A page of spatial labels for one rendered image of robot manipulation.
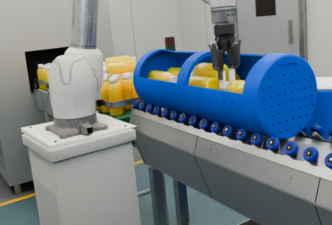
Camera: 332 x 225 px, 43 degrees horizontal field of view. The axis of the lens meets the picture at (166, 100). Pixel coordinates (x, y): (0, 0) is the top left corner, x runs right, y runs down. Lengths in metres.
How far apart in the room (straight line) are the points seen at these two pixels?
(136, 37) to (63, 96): 5.54
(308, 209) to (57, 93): 0.89
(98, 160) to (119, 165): 0.09
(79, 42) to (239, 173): 0.78
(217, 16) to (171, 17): 5.89
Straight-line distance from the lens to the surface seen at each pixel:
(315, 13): 5.54
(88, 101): 1.53
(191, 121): 1.73
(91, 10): 1.71
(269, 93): 1.39
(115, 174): 1.55
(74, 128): 1.53
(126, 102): 2.24
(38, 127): 1.72
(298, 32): 5.66
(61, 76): 1.51
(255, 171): 1.45
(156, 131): 1.98
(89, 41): 1.71
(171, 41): 2.67
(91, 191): 1.53
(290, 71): 1.44
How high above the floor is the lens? 1.39
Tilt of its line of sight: 11 degrees down
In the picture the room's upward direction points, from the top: 5 degrees counter-clockwise
